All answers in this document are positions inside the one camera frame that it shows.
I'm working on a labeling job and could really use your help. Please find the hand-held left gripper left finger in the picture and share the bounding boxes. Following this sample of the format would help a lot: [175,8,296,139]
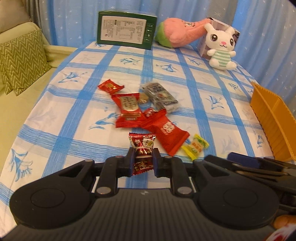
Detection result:
[55,147,135,198]

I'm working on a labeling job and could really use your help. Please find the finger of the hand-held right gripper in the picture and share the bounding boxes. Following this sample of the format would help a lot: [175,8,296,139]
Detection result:
[204,154,296,186]
[228,152,296,172]

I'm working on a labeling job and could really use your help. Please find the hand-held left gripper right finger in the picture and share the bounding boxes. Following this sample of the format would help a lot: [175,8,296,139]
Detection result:
[153,147,230,198]

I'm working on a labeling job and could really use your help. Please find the dark red chocolate packet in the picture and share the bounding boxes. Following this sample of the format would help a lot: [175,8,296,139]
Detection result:
[128,133,157,177]

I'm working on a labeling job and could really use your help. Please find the orange ribbed bin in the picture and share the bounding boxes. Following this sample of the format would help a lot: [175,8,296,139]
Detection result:
[250,81,296,162]

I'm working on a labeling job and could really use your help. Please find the person's right hand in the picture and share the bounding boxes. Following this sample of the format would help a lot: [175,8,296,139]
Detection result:
[273,214,296,233]

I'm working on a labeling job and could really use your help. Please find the large red snack packet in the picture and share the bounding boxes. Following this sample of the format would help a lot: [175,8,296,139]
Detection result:
[140,109,190,156]

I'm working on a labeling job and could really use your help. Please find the yellow candy packet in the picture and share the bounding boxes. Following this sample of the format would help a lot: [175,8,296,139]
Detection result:
[181,134,209,160]

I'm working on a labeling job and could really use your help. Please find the tiny red snack packet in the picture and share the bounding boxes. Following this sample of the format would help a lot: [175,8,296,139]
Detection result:
[144,108,160,118]

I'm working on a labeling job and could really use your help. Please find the red packet with gold print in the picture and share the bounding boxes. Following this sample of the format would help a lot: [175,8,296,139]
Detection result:
[112,93,143,128]

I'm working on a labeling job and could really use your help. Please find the small brown candy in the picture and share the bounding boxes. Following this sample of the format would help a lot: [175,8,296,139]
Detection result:
[138,92,150,105]

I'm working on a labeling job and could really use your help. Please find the grey snack packet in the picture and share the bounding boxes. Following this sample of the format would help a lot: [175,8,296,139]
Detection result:
[141,82,180,113]

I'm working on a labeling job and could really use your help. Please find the small red candy packet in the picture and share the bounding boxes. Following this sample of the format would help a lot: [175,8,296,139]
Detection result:
[97,79,124,95]

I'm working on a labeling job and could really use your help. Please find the blue plaid tablecloth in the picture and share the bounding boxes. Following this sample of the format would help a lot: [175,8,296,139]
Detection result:
[0,41,279,233]

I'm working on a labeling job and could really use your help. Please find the grey cardboard box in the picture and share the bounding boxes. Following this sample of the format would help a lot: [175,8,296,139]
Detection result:
[196,17,241,60]

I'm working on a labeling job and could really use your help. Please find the pale green sofa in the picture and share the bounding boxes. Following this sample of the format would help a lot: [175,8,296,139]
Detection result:
[0,22,77,178]

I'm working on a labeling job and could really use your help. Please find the white rabbit plush toy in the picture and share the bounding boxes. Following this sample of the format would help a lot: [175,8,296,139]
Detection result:
[203,22,238,70]

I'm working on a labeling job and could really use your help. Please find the green cardboard box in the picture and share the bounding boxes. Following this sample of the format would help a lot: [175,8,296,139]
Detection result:
[97,9,158,50]

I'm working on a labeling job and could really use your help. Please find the pink plush toy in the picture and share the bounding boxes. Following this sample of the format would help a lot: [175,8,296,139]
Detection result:
[154,17,212,49]

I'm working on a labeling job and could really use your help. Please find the green zigzag pillow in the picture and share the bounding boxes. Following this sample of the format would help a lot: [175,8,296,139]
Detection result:
[0,30,53,96]

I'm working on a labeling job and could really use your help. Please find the blue star curtain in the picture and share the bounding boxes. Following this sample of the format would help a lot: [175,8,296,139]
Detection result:
[30,0,296,98]

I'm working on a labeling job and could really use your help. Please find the grey curtain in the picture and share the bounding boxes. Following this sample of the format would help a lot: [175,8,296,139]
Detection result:
[24,0,56,45]

